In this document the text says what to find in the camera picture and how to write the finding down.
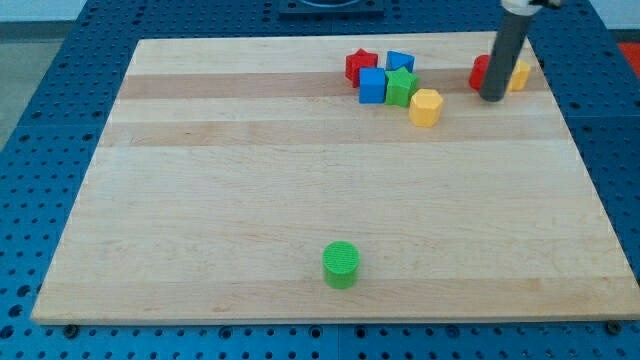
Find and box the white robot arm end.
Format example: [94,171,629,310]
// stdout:
[501,0,566,16]

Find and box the wooden board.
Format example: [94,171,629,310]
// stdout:
[31,32,639,325]

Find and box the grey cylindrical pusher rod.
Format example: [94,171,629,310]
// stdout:
[479,9,532,102]

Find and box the green cylinder block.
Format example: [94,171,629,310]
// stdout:
[322,241,360,289]

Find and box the green star block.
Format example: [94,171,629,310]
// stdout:
[384,67,419,108]

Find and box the red circle block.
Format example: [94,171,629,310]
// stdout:
[468,54,490,90]

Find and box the blue triangle block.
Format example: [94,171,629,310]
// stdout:
[385,50,415,73]

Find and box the yellow hexagon block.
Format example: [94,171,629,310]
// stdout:
[409,89,444,127]

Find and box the yellow heart block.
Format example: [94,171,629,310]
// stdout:
[507,60,531,92]

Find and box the blue cube block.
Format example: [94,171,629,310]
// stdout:
[359,67,386,104]

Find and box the red star block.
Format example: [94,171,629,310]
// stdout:
[345,48,378,88]

